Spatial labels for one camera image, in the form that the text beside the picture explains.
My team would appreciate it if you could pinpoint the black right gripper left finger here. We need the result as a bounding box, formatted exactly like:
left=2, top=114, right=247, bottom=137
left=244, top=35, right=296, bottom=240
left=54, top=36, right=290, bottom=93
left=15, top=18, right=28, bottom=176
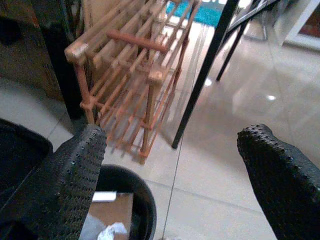
left=0, top=124, right=108, bottom=240

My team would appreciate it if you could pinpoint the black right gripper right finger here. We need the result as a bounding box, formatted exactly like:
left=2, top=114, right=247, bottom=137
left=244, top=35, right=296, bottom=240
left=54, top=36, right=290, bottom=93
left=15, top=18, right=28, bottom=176
left=236, top=123, right=320, bottom=240

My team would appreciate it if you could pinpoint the black round rubbish bin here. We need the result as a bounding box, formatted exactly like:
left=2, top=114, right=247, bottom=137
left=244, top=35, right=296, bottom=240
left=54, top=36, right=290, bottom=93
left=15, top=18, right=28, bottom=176
left=94, top=163, right=158, bottom=240

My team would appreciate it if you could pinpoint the brown cardboard piece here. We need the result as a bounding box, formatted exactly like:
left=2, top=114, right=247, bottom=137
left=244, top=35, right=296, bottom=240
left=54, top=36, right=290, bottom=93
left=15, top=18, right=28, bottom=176
left=85, top=192, right=134, bottom=240

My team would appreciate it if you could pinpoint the crumpled white paper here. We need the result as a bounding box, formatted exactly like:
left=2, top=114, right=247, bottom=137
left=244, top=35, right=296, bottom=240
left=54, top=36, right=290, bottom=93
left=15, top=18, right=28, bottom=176
left=96, top=221, right=128, bottom=240

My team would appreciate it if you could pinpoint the wooden lattice rack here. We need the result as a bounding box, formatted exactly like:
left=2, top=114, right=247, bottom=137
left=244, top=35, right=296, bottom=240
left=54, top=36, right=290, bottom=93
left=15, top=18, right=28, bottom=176
left=64, top=0, right=202, bottom=165

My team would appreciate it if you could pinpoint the white framed picture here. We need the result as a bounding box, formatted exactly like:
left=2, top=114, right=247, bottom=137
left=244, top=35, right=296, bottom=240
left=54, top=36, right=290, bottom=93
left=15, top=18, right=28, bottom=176
left=282, top=0, right=320, bottom=52

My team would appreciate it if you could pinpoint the turquoise rug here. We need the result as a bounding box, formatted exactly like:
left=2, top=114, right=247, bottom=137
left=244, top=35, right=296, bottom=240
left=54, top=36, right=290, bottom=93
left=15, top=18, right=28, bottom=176
left=165, top=0, right=223, bottom=27

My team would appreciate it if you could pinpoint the black metal table frame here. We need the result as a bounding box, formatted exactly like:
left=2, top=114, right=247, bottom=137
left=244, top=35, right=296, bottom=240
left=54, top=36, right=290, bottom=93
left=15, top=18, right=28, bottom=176
left=171, top=0, right=281, bottom=150

